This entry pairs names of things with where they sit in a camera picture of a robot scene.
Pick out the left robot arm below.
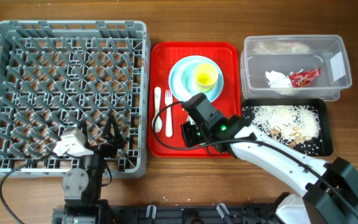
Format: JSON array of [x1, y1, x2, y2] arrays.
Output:
[[53, 115, 125, 224]]

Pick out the peanut shells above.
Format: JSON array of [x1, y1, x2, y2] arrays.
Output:
[[268, 126, 312, 148]]

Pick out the light blue small bowl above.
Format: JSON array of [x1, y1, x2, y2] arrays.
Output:
[[181, 62, 224, 101]]

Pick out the grey plastic dishwasher rack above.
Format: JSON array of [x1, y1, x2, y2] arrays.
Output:
[[0, 21, 151, 179]]

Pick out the yellow plastic cup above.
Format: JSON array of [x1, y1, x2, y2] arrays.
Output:
[[194, 63, 219, 92]]

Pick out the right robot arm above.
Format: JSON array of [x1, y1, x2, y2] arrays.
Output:
[[182, 93, 358, 223]]

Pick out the white plastic fork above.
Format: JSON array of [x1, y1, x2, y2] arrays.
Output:
[[164, 90, 173, 138]]

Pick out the pile of white rice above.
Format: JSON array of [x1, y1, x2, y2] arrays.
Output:
[[247, 105, 321, 147]]

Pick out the red plastic serving tray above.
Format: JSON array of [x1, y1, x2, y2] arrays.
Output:
[[147, 42, 242, 159]]

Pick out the black food waste tray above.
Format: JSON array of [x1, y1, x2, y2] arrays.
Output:
[[242, 98, 333, 156]]

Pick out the light blue plate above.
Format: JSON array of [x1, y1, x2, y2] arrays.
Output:
[[168, 55, 223, 101]]

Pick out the clear plastic waste bin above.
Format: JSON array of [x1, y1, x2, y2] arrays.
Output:
[[241, 35, 352, 101]]

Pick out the red snack wrapper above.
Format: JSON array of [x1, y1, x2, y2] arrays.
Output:
[[288, 67, 322, 88]]

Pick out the white plastic spoon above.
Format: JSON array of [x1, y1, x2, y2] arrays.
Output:
[[153, 86, 162, 133]]

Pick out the crumpled white paper napkin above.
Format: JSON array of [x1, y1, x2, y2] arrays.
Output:
[[265, 70, 293, 88]]

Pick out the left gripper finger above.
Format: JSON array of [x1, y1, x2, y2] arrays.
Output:
[[78, 121, 89, 148], [101, 114, 124, 145]]

